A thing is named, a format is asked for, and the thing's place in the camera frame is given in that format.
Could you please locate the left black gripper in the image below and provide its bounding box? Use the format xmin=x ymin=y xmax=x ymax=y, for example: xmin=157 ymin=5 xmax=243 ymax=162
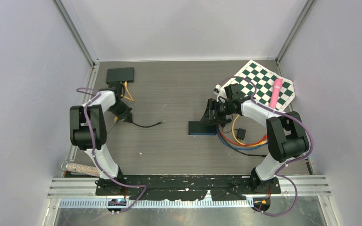
xmin=109 ymin=102 xmax=133 ymax=123

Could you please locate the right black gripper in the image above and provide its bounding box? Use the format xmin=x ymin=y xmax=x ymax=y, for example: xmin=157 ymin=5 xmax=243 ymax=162
xmin=200 ymin=98 xmax=233 ymax=126

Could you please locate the blue ethernet cable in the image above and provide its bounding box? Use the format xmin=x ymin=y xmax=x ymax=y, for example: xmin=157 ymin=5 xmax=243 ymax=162
xmin=216 ymin=124 xmax=268 ymax=151

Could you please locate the black ribbed network switch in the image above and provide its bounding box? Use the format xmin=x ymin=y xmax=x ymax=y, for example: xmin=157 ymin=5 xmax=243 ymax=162
xmin=188 ymin=121 xmax=217 ymax=136

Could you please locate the black power adapter with cord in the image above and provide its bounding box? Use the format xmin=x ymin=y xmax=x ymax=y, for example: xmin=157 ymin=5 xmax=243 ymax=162
xmin=219 ymin=118 xmax=246 ymax=143

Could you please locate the black router box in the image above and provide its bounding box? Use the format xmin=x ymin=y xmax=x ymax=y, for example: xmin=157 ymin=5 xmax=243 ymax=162
xmin=106 ymin=67 xmax=135 ymax=84

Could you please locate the red ethernet cable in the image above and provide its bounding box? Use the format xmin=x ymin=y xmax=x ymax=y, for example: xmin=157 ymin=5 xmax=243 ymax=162
xmin=220 ymin=124 xmax=268 ymax=147

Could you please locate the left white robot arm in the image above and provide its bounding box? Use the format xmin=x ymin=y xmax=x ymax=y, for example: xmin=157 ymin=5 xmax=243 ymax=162
xmin=69 ymin=87 xmax=130 ymax=195

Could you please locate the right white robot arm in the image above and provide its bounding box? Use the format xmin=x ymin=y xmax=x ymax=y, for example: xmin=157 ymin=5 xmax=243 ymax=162
xmin=200 ymin=84 xmax=310 ymax=193

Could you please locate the green white checkered board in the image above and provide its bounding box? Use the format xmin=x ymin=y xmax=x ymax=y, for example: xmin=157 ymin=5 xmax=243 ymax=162
xmin=214 ymin=60 xmax=296 ymax=111

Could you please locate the pink cylindrical tube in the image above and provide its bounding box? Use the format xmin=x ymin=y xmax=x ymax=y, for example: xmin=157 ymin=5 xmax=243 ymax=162
xmin=269 ymin=78 xmax=283 ymax=109

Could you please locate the clear glitter tube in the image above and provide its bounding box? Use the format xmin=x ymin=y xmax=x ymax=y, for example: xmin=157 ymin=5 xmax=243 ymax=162
xmin=60 ymin=161 xmax=99 ymax=177

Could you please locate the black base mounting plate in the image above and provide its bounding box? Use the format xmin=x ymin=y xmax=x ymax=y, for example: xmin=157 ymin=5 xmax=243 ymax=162
xmin=95 ymin=175 xmax=281 ymax=201

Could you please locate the black router cable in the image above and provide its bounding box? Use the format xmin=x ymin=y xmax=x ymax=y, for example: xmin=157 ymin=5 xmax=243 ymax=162
xmin=130 ymin=121 xmax=166 ymax=129

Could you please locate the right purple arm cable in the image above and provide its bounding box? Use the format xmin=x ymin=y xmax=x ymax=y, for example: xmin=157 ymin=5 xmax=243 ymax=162
xmin=215 ymin=76 xmax=314 ymax=218

